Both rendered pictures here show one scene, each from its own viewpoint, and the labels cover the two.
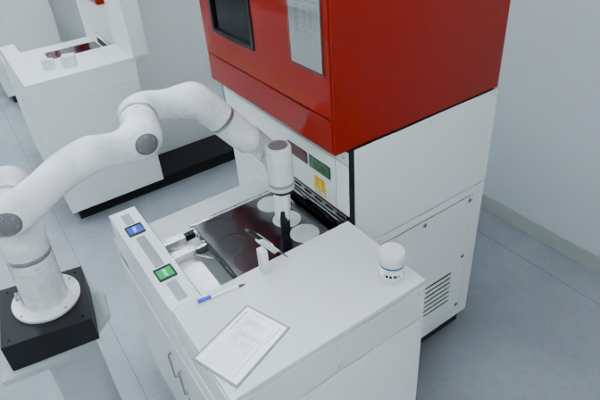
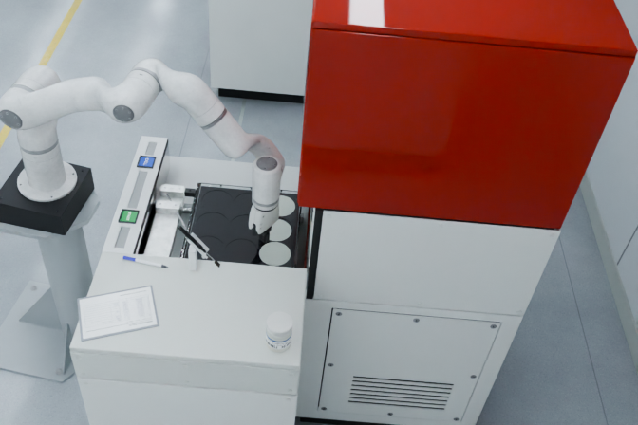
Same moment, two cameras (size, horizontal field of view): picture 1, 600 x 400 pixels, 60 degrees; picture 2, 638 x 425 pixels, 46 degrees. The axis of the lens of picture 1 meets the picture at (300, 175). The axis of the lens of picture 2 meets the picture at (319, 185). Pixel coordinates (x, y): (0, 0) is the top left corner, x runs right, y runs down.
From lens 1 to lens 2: 1.12 m
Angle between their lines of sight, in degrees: 26
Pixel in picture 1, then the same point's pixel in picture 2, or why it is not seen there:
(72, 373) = (47, 248)
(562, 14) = not seen: outside the picture
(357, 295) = (233, 339)
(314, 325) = (177, 337)
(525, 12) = not seen: outside the picture
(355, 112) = (329, 177)
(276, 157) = (256, 175)
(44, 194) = (46, 109)
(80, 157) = (81, 95)
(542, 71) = not seen: outside the picture
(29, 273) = (29, 158)
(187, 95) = (178, 86)
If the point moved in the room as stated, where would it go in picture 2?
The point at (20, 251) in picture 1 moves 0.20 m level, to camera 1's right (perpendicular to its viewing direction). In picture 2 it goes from (26, 139) to (70, 167)
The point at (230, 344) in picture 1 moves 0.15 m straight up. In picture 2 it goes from (109, 306) to (103, 272)
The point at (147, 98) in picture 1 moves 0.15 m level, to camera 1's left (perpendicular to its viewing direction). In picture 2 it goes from (157, 69) to (119, 49)
